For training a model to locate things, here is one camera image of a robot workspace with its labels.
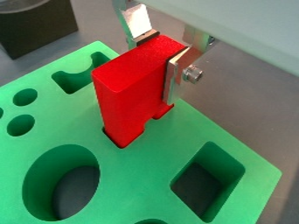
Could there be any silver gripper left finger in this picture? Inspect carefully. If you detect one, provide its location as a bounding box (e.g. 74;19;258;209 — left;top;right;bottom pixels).
112;0;160;49

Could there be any red double-square block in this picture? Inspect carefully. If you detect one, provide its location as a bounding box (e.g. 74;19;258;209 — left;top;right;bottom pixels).
91;35;184;148

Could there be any black curved holder stand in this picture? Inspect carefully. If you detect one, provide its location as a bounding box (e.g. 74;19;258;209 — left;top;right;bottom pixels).
0;0;78;60

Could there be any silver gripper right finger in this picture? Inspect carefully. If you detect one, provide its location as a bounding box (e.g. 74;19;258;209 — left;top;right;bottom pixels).
162;25;213;105

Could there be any green shape sorter block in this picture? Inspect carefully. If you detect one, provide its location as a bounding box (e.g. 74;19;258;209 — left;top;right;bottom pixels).
0;41;281;224

